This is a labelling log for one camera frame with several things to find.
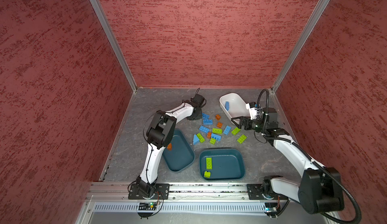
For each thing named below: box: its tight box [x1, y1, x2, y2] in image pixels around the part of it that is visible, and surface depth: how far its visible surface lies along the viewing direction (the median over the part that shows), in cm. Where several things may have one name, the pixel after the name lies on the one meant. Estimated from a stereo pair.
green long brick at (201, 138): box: [196, 132, 206, 144], surface depth 94 cm
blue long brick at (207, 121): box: [202, 119, 214, 126], surface depth 102 cm
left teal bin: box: [162, 129, 196, 173], surface depth 89 cm
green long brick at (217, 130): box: [212, 128, 223, 135], surface depth 99 cm
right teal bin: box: [199, 147, 246, 181], surface depth 85 cm
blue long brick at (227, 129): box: [223, 125, 232, 136], surface depth 99 cm
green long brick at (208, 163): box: [206, 157, 213, 170], surface depth 85 cm
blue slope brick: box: [192, 133, 200, 145], surface depth 92 cm
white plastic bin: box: [219, 92, 251, 125], surface depth 112 cm
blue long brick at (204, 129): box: [199, 125, 211, 134], surface depth 99 cm
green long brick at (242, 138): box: [236, 134, 248, 144], surface depth 94 cm
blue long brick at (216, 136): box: [211, 133, 222, 142], surface depth 94 cm
